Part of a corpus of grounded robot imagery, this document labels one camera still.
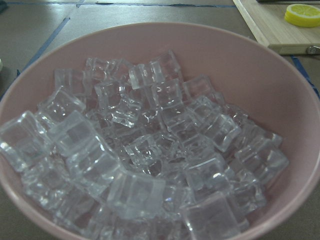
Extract white rectangular tray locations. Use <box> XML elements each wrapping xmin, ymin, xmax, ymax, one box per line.
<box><xmin>0</xmin><ymin>58</ymin><xmax>3</xmax><ymax>72</ymax></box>

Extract dark grey folded cloth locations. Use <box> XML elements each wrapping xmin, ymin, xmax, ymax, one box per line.
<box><xmin>0</xmin><ymin>1</ymin><xmax>8</xmax><ymax>12</ymax></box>

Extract yellow lemon slice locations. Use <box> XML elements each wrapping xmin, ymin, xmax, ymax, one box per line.
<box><xmin>284</xmin><ymin>3</ymin><xmax>320</xmax><ymax>28</ymax></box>

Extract clear fake ice cubes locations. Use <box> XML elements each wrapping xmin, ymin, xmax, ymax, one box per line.
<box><xmin>0</xmin><ymin>51</ymin><xmax>289</xmax><ymax>240</ymax></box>

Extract wooden cutting board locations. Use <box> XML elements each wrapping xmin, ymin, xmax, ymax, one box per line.
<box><xmin>233</xmin><ymin>0</ymin><xmax>320</xmax><ymax>55</ymax></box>

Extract pink bowl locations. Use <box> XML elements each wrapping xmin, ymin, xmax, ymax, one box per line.
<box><xmin>0</xmin><ymin>22</ymin><xmax>320</xmax><ymax>240</ymax></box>

